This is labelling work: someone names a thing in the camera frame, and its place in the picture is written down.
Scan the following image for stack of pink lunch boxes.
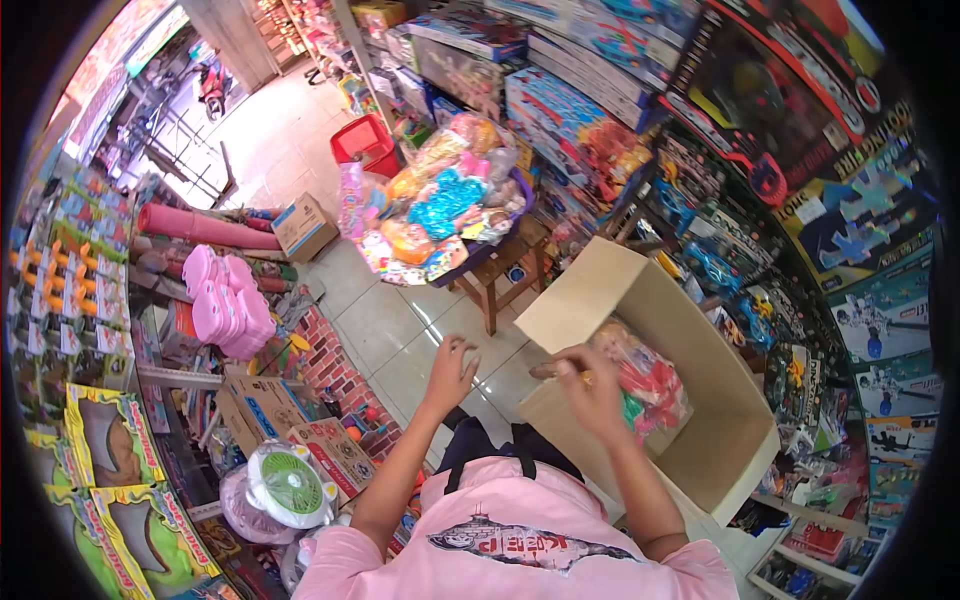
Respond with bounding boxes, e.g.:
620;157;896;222
181;243;279;362

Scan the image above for small closed cardboard box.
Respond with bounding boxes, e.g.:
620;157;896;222
270;192;341;264

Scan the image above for blue print cardboard box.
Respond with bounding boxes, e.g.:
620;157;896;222
216;374;318;460

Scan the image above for open brown cardboard box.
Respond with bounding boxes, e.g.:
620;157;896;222
513;236;782;528

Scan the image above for wooden stool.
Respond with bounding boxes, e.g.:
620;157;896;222
448;216;553;336

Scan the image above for clear packet of colourful toys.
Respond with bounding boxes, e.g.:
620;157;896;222
588;318;693;451

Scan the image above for purple basin of toy packets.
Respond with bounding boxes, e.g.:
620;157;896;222
339;112;537;290

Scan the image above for red motorcycle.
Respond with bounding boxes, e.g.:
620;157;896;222
195;58;234;122

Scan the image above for person's left hand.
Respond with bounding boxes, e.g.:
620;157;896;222
420;334;482;421

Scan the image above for red plastic basket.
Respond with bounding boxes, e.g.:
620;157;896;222
330;114;403;179

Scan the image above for person's right fingers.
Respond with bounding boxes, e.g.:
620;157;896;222
529;344;610;382

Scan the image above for pink rolled mat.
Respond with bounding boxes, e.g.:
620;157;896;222
136;202;283;252

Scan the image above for brick pattern counter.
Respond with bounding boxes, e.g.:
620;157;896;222
291;305;404;460

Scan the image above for red print cardboard box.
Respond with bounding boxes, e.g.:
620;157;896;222
285;417;378;505

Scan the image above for white and green fan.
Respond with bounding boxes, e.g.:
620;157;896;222
245;440;340;531

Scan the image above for person's right hand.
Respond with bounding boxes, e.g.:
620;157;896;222
529;344;633;445

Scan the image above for person's left fingers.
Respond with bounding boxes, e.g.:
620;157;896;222
441;334;478;367

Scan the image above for person's body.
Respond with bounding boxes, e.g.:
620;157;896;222
291;454;741;600

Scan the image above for person's legs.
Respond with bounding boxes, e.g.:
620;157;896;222
436;416;586;489

